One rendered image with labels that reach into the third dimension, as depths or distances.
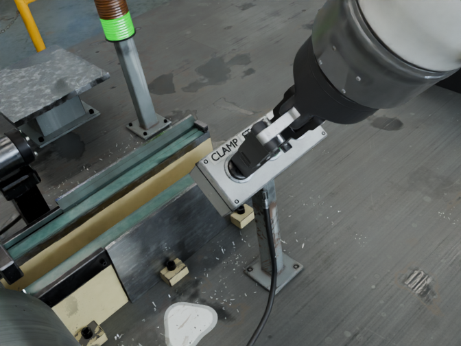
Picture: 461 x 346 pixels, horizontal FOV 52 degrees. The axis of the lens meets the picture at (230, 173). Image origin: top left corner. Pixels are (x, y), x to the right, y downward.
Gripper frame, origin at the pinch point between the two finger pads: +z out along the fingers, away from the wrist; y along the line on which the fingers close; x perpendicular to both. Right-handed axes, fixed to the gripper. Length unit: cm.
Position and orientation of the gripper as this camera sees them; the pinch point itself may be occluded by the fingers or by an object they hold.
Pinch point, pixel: (254, 154)
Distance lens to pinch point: 52.0
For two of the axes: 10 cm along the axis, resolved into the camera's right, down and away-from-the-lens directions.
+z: -3.3, 3.1, 8.9
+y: -7.2, 5.3, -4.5
